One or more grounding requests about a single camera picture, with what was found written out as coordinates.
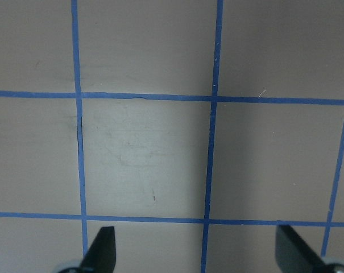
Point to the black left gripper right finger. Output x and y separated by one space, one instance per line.
293 254

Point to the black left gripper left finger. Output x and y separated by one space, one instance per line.
101 256

